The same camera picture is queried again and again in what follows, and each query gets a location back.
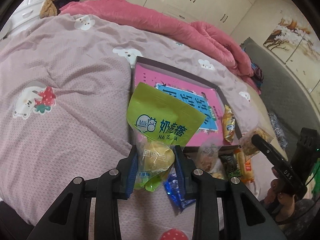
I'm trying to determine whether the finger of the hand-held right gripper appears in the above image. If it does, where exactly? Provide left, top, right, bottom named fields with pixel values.
left=251, top=134, right=288, bottom=167

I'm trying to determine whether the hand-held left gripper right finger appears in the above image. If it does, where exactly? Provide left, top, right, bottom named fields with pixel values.
left=174, top=145, right=288, bottom=240

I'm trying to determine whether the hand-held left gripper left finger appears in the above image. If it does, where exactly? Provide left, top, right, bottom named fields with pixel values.
left=26, top=146, right=139, bottom=240

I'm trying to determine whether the clear flaky snack packet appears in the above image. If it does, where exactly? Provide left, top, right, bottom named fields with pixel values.
left=239, top=127, right=274, bottom=157

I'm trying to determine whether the blue snack packet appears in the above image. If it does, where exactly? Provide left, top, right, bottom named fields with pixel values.
left=164, top=170, right=198, bottom=209

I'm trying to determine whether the clear pastry packet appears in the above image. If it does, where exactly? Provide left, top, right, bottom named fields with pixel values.
left=196, top=137, right=225, bottom=178

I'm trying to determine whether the green and black snack packet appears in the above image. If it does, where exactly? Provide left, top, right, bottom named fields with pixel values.
left=219, top=152, right=243, bottom=180

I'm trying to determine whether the yellow cartoon snack packet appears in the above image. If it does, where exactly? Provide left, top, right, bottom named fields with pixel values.
left=222, top=105, right=237, bottom=143

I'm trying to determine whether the shallow box with pink bottom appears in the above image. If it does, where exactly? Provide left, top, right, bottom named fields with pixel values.
left=129, top=56, right=243, bottom=153

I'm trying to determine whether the person's right forearm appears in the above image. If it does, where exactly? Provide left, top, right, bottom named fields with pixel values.
left=260, top=196, right=320, bottom=232

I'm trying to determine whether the person's right hand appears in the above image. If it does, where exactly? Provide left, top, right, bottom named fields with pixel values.
left=266, top=167, right=300, bottom=208

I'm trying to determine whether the grey patterned cloth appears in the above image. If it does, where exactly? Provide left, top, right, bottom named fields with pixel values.
left=268, top=111, right=288, bottom=150

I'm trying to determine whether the orange and yellow snack packet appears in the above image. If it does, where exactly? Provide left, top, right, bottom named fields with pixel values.
left=234, top=149, right=255, bottom=183

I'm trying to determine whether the beige bed sheet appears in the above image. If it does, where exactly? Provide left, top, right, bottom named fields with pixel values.
left=246, top=80, right=290, bottom=200

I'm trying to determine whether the grey padded headboard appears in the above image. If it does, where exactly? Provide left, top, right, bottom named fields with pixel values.
left=240, top=37, right=320, bottom=155

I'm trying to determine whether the colourful striped cloth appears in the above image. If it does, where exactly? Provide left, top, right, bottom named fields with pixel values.
left=250, top=60, right=264, bottom=95

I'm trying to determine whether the mauve printed quilt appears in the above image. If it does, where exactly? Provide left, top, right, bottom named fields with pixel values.
left=0, top=14, right=265, bottom=240

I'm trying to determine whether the pink fleece blanket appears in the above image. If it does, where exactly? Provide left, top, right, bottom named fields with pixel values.
left=59, top=0, right=258, bottom=93

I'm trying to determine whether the white wardrobe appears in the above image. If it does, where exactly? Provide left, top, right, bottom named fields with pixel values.
left=105, top=0, right=262, bottom=37

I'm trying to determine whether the tan knitted cloth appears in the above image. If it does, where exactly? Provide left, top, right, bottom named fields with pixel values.
left=40, top=0, right=60, bottom=18

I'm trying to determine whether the white drawer cabinet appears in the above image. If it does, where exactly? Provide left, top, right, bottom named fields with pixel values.
left=7, top=0, right=55, bottom=34

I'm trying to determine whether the blossom tree wall painting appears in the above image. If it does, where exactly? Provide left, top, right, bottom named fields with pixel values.
left=262, top=17, right=320, bottom=93

